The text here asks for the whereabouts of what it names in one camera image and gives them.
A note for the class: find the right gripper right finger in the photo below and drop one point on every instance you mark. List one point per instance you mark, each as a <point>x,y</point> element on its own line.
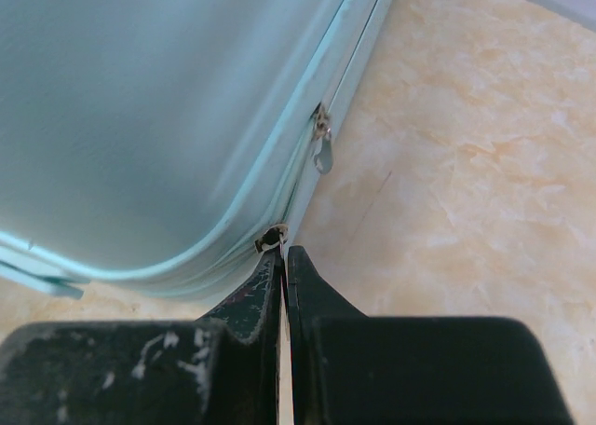
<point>351,368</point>

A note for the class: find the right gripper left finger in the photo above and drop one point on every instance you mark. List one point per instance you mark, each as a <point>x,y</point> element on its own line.
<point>222,368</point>

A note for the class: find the silver zipper pull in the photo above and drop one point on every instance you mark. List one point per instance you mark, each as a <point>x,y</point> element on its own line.
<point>274,237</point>
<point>322,132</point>

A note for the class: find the light blue hard-shell suitcase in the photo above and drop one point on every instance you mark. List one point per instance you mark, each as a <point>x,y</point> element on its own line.
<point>148,143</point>

